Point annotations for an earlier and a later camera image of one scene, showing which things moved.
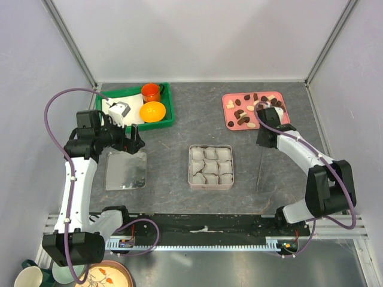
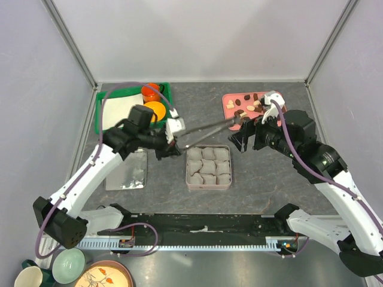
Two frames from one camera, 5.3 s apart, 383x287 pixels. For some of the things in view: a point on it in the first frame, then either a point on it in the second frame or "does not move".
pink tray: (239, 108) does not move
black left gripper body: (119, 140) → (161, 146)
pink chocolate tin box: (210, 167) does not move
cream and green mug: (33, 275) does not move
